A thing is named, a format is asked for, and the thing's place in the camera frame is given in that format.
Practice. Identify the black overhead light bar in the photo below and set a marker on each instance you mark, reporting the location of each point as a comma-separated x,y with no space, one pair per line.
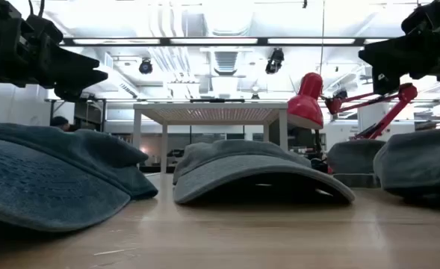
165,41

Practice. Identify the grey cotton cap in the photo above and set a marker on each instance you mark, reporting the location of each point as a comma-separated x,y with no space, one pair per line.
223,175
354,157
417,160

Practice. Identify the white perforated metal shelf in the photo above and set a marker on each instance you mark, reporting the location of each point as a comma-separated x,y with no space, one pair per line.
210,105

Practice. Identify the black background rack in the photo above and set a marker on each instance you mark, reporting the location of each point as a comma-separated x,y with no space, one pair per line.
52,110

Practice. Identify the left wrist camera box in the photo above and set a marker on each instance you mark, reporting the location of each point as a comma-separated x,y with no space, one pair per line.
44,30

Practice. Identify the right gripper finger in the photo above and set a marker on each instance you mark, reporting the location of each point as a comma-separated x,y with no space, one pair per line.
385,83
387,58

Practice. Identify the red desk lamp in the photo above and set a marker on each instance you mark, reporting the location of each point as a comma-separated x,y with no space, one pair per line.
305,108

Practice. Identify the person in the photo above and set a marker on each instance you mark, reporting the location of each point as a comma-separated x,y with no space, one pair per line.
59,122

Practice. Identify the black ceiling spotlight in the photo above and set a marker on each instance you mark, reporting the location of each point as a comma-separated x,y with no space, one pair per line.
275,61
145,67

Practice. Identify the blue denim cap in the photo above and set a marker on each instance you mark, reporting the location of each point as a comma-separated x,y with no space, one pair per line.
36,187
92,149

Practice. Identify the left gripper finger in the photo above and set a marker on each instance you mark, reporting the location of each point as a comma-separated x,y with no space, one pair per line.
77,82
70,60

